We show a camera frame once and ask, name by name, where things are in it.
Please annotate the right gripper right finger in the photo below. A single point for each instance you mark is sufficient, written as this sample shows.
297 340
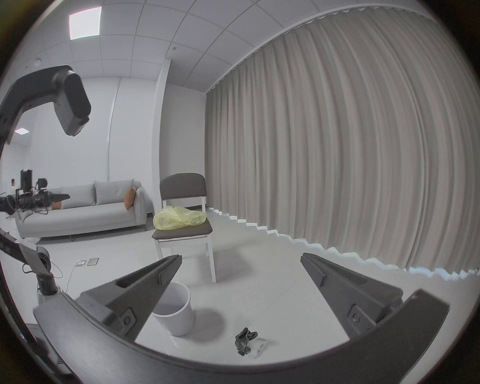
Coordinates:
348 296

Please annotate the yellow plastic bag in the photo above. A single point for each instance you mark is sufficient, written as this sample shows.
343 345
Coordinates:
176 219

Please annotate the grey white-legged chair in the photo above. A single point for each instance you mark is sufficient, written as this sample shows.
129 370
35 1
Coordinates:
183 187

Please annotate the orange cushion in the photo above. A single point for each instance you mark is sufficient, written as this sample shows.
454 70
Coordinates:
130 197
56 205

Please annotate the white trash bin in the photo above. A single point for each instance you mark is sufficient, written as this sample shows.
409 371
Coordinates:
180 318

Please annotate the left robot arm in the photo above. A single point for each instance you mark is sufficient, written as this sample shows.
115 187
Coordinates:
47 285

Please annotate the clear printed wrapper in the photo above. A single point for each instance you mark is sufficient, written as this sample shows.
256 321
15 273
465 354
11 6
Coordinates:
261 347

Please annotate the crumpled black plastic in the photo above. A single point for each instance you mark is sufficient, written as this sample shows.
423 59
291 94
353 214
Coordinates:
245 341

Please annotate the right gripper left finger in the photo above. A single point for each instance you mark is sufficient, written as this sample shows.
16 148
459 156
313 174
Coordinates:
131 296

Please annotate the white curtain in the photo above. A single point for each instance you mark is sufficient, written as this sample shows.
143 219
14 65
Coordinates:
337 150

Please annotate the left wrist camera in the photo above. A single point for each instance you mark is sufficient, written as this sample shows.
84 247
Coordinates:
41 183

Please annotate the pale grey sofa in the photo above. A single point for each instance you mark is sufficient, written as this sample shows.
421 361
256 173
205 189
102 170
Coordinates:
82 221

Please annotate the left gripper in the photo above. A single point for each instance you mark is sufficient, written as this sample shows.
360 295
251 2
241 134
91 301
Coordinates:
35 198

